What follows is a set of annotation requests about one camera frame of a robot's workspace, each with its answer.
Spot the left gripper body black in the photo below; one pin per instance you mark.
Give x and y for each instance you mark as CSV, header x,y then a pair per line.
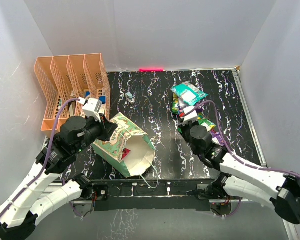
x,y
103,132

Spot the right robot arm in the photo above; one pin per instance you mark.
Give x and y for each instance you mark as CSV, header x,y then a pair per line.
x,y
277,190

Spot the pink tape strip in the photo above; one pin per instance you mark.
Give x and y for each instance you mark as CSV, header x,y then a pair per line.
x,y
151,69

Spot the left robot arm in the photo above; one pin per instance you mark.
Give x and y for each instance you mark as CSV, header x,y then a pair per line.
x,y
26,208

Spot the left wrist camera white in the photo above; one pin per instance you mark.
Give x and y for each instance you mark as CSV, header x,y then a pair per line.
x,y
91,108

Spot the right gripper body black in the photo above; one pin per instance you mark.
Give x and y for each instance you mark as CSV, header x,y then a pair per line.
x,y
185,130

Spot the white lotion bottle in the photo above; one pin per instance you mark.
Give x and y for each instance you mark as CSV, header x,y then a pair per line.
x,y
87,95

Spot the purple Fox's candy bag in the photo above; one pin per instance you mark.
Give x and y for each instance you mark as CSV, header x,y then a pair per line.
x,y
182,105

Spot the green illustrated paper bag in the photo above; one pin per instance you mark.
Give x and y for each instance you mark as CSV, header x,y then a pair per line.
x,y
127,135

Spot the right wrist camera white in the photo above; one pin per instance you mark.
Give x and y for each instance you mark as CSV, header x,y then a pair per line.
x,y
189,116

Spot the orange green Fox's bag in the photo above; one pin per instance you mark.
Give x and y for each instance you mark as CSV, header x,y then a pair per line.
x,y
205,122

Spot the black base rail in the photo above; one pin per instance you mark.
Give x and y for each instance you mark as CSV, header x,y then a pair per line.
x,y
179,194

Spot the small red snack packet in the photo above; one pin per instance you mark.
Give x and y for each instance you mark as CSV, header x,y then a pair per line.
x,y
125,153

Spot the orange plastic file organizer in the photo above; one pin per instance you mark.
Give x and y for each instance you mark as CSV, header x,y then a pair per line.
x,y
67,77

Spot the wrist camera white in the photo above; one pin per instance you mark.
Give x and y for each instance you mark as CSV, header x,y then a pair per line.
x,y
91,108
189,116

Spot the teal white candy bag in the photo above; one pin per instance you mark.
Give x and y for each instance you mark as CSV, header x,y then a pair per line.
x,y
189,93

